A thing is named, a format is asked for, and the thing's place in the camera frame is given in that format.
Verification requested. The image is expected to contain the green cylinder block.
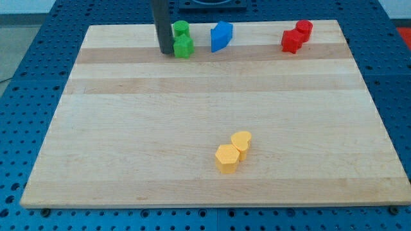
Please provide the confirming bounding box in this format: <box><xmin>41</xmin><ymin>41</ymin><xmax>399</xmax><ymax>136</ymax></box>
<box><xmin>173</xmin><ymin>21</ymin><xmax>190</xmax><ymax>37</ymax></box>

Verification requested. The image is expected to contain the yellow heart block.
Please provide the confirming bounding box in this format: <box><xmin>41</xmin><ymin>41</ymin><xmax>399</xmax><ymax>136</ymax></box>
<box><xmin>231</xmin><ymin>131</ymin><xmax>252</xmax><ymax>161</ymax></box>

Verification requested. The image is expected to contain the light wooden board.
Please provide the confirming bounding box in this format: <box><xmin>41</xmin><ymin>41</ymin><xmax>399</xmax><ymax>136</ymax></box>
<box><xmin>20</xmin><ymin>20</ymin><xmax>410</xmax><ymax>209</ymax></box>

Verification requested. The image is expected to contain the yellow hexagon block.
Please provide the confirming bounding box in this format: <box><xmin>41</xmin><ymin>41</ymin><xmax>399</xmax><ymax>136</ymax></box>
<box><xmin>214</xmin><ymin>144</ymin><xmax>240</xmax><ymax>174</ymax></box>

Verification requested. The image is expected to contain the green star block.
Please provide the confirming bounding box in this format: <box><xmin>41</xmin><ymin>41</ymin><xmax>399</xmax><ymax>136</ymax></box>
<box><xmin>173</xmin><ymin>34</ymin><xmax>194</xmax><ymax>58</ymax></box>

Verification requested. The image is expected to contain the blue arrow-shaped block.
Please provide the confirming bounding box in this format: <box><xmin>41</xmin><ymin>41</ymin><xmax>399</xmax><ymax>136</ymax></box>
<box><xmin>211</xmin><ymin>21</ymin><xmax>234</xmax><ymax>53</ymax></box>

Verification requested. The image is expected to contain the red star block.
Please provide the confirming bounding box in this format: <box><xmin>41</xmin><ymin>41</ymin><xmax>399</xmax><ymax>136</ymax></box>
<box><xmin>281</xmin><ymin>29</ymin><xmax>304</xmax><ymax>54</ymax></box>

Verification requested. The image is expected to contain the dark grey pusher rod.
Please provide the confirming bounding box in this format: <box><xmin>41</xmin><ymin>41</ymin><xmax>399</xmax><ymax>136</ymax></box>
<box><xmin>150</xmin><ymin>0</ymin><xmax>174</xmax><ymax>55</ymax></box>

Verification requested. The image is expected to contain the red cylinder block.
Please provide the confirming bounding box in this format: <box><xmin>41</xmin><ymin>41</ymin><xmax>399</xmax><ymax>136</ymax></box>
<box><xmin>295</xmin><ymin>20</ymin><xmax>313</xmax><ymax>42</ymax></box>

